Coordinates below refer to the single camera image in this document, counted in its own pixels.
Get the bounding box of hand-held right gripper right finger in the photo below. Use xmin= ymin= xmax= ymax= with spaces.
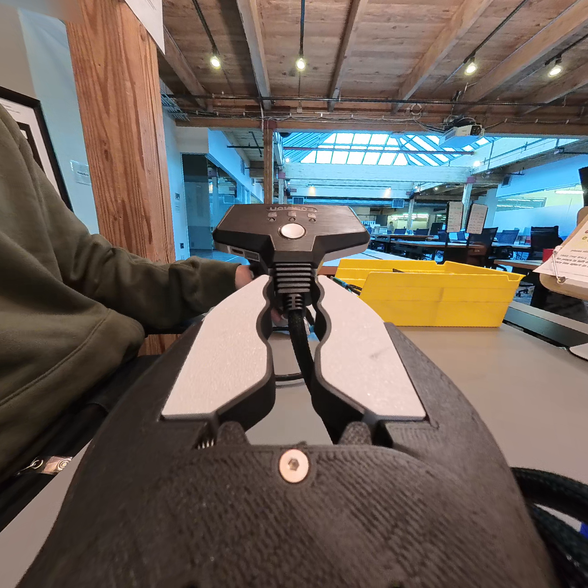
xmin=314 ymin=274 xmax=428 ymax=444

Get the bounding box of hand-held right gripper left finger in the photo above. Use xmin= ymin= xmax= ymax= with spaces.
xmin=161 ymin=274 xmax=276 ymax=432

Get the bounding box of yellow plastic bin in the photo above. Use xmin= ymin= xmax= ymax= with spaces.
xmin=334 ymin=258 xmax=448 ymax=288
xmin=358 ymin=261 xmax=525 ymax=328

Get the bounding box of black switch box with cable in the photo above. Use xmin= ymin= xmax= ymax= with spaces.
xmin=212 ymin=204 xmax=371 ymax=444

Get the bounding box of black braided cable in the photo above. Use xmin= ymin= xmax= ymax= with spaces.
xmin=510 ymin=467 xmax=588 ymax=588

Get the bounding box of person's left forearm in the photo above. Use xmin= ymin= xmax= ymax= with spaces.
xmin=106 ymin=256 xmax=242 ymax=332

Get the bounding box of grey desk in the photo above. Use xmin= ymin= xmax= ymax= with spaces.
xmin=0 ymin=248 xmax=588 ymax=588

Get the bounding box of black office chair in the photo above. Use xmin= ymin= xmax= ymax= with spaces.
xmin=530 ymin=226 xmax=563 ymax=258
xmin=469 ymin=227 xmax=499 ymax=267

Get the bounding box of person in green hoodie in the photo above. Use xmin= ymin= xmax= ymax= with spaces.
xmin=0 ymin=103 xmax=148 ymax=467

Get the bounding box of metal badge reel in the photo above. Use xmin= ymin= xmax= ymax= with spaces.
xmin=18 ymin=455 xmax=74 ymax=476

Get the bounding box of skylight window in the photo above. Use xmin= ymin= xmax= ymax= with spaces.
xmin=299 ymin=132 xmax=488 ymax=167

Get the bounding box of instruction poster board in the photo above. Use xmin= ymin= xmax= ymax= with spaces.
xmin=535 ymin=216 xmax=588 ymax=301

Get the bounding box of wooden pillar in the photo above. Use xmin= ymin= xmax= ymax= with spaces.
xmin=66 ymin=0 xmax=177 ymax=356

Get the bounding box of white ceiling projector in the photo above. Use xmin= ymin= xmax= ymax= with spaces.
xmin=439 ymin=124 xmax=485 ymax=149

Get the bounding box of black framed picture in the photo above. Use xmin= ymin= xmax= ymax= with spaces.
xmin=0 ymin=86 xmax=74 ymax=212

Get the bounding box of white paper sheet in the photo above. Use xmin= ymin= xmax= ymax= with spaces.
xmin=124 ymin=0 xmax=165 ymax=55

